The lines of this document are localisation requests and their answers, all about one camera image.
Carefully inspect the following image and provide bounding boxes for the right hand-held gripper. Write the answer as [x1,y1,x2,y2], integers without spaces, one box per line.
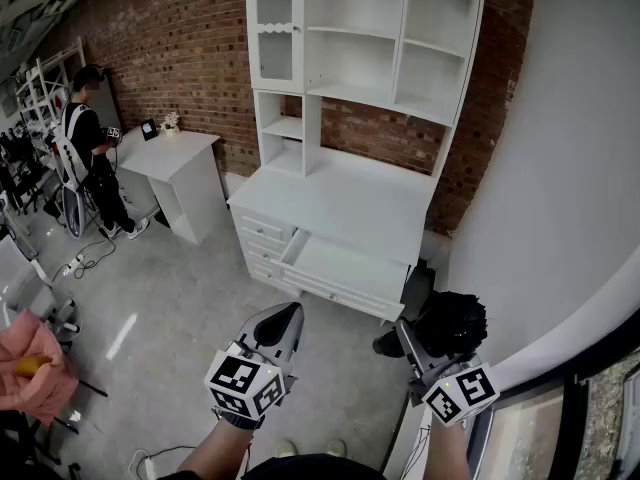
[394,317,502,428]

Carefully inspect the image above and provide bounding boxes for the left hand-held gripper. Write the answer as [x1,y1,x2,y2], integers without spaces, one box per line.
[203,301,306,420]

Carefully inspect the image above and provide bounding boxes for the black cloth bundle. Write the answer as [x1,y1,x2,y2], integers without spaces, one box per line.
[372,290,490,360]

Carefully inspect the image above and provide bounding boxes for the person's left forearm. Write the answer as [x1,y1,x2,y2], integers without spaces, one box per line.
[177,417,261,480]

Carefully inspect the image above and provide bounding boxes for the person's right forearm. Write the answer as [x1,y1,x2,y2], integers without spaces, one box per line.
[424,417,472,480]

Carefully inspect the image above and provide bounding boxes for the white small closed drawer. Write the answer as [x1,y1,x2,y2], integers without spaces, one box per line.
[241,237,289,265]
[237,211,295,243]
[245,260,281,285]

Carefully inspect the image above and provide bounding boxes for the person's dark shirt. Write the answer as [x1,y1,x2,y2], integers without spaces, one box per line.
[239,452,387,480]

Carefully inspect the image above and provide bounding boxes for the black stand legs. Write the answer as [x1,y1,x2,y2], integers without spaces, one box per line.
[29,375,109,469]

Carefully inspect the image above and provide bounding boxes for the small flower pot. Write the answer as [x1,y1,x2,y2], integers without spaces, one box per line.
[159,111,182,138]

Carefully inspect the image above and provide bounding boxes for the pink cloth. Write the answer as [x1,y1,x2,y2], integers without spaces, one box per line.
[0,310,80,425]

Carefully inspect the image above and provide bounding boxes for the grey white chair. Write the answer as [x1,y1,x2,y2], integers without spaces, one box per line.
[0,237,81,345]

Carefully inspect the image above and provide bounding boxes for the white hutch shelf unit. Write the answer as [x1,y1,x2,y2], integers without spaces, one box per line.
[244,0,487,179]

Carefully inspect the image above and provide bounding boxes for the arched glass cabinet door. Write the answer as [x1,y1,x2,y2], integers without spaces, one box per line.
[244,0,307,94]

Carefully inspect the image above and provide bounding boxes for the cluster of black chairs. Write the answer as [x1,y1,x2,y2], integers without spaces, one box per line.
[0,127,44,217]

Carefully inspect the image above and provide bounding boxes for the white metal shelving rack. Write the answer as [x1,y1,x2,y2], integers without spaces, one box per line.
[14,36,87,169]

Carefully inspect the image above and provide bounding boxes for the black wrist strap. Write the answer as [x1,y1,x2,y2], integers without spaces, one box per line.
[213,406,265,433]

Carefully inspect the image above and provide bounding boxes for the black window frame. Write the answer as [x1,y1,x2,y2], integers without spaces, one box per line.
[468,307,640,480]

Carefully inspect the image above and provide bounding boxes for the white floor cable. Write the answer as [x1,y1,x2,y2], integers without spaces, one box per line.
[128,445,197,480]

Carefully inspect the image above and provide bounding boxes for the black floor cable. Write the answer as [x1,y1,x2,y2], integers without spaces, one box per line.
[52,227,118,282]

